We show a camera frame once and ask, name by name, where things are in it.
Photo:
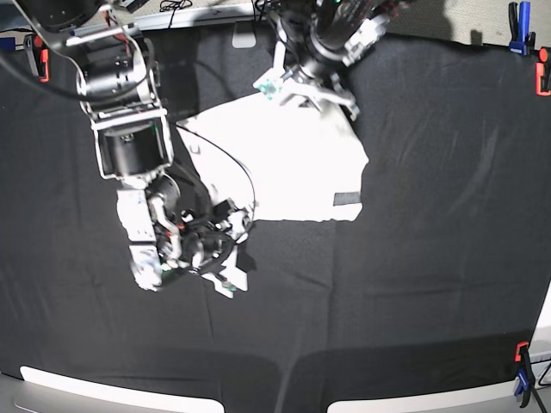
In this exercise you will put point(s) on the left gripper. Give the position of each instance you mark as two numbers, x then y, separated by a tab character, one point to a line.
285	85

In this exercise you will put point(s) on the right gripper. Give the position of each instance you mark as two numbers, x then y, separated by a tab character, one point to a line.
166	245

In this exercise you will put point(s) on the white printed t-shirt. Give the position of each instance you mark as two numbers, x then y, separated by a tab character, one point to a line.
281	162

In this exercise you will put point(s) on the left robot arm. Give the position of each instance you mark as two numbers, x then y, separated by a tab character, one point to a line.
314	42

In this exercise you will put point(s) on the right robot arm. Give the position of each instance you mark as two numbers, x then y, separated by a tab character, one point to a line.
117	88

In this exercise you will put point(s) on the silver monitor stand base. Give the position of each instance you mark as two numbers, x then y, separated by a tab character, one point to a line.
243	36

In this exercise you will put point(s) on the black table cloth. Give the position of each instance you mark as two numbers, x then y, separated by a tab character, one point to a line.
431	289

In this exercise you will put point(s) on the orange black clamp left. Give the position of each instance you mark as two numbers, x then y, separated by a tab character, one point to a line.
38	56

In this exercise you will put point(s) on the blue clamp top right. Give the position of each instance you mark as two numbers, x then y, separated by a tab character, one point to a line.
522	39

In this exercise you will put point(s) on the orange clamp top right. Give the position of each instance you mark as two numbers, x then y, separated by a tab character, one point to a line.
543	72

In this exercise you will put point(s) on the orange blue clamp bottom right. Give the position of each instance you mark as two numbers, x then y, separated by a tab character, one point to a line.
524	374

